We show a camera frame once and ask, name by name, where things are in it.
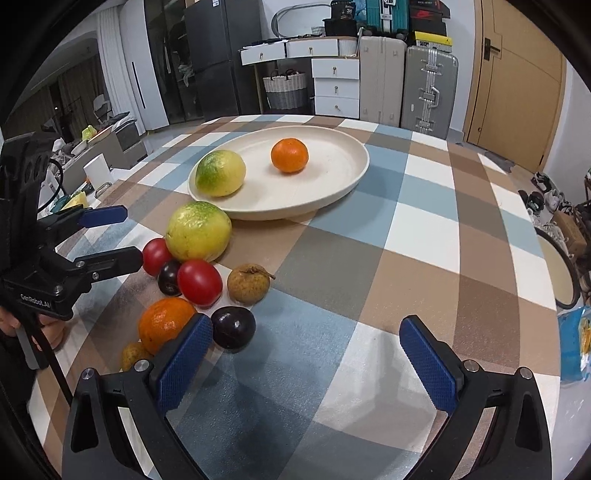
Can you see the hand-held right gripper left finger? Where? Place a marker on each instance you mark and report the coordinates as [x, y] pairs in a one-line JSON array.
[[184, 362]]

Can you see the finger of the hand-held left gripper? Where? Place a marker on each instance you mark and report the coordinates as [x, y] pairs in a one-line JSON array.
[[106, 216], [115, 262]]

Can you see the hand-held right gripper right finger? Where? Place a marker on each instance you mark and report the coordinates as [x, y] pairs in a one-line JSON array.
[[427, 364]]

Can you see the red tomato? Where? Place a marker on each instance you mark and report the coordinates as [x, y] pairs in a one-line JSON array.
[[154, 256], [199, 282]]

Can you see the orange mandarin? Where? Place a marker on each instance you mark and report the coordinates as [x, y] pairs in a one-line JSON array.
[[161, 323], [289, 156]]

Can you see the dark purple plum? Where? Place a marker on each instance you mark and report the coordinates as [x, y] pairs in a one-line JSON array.
[[168, 278], [233, 327]]

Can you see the yellow green lemon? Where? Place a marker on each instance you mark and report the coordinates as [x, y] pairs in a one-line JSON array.
[[221, 174], [198, 230]]

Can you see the brown fruit with stem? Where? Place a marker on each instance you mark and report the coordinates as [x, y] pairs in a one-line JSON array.
[[248, 284]]

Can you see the cream round plate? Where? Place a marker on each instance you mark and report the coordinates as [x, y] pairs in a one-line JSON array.
[[318, 184]]

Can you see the person's left forearm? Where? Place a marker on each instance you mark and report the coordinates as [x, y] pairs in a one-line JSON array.
[[14, 360]]

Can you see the person's left hand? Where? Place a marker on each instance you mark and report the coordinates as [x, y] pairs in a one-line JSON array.
[[51, 331]]

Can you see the white box appliance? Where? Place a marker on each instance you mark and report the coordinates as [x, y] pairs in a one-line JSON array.
[[98, 171]]

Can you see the small brown round fruit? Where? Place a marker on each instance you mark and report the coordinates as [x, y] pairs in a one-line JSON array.
[[133, 356]]

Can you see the checked tablecloth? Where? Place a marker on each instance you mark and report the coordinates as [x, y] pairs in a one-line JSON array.
[[369, 277]]

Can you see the white cabinet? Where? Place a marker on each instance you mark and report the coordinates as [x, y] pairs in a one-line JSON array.
[[147, 83]]

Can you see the blue plastic bag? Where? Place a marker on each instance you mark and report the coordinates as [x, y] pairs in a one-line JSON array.
[[572, 346]]

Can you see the round stool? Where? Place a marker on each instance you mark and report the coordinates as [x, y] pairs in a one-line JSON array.
[[565, 277]]

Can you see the black glass wardrobe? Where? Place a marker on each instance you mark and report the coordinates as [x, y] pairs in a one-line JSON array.
[[166, 60]]

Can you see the dark grey fridge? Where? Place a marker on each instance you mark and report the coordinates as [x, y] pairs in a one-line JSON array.
[[217, 55]]

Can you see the pile of shoes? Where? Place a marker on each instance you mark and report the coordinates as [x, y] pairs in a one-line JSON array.
[[542, 194]]

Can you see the woven basket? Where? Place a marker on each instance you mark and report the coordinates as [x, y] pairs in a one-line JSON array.
[[285, 90]]

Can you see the oval mirror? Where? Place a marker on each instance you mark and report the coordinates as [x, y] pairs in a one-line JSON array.
[[279, 21]]

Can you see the white vanity desk with drawers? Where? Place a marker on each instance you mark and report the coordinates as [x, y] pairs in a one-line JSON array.
[[334, 85]]

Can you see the silver suitcase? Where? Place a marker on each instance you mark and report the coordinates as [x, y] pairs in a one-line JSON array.
[[429, 90]]

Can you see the beige suitcase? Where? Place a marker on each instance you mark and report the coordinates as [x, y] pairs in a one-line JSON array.
[[382, 81]]

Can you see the wooden door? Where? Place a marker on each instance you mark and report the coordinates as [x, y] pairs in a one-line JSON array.
[[517, 83]]

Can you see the white ribbed container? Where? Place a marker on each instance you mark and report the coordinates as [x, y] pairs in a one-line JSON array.
[[349, 46]]

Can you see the black bin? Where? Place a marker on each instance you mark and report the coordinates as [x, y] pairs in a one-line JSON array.
[[339, 27]]

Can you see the yellow black box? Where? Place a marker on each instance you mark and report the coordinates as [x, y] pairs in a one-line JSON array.
[[429, 39]]

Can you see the teal suitcase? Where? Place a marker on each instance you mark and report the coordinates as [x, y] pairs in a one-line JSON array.
[[385, 18]]

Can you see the black red shoe box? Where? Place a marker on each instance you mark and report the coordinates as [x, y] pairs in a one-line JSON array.
[[429, 9]]

